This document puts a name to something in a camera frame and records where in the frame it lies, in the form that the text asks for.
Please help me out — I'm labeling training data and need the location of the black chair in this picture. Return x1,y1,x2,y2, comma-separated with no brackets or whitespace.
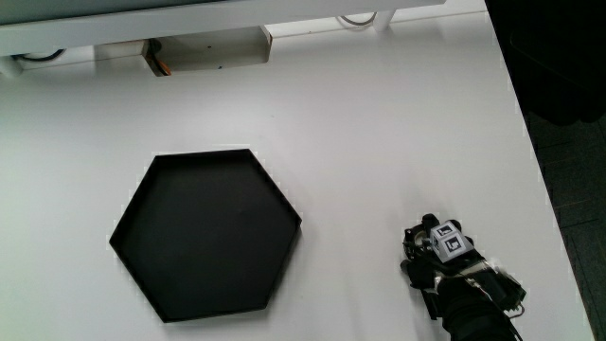
484,0,606,127

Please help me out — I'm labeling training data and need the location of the white raised shelf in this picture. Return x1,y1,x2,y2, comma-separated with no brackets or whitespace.
0,0,447,80

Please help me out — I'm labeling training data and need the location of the person's right hand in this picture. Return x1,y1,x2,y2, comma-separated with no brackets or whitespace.
400,212,487,291

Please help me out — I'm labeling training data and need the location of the black cable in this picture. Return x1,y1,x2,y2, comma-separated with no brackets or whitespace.
10,48,66,63

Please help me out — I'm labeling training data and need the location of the white desk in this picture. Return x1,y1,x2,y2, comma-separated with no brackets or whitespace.
0,0,597,341

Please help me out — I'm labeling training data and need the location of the grey cable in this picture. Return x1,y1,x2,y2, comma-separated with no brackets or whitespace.
337,11,379,27

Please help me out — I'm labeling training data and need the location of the white cable box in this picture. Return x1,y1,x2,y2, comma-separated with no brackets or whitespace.
141,25,274,78

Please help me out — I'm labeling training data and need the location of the black hexagonal tray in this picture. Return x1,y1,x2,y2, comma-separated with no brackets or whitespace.
108,148,303,324

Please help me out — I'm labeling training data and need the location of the orange cable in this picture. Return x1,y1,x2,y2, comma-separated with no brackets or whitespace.
145,41,172,78

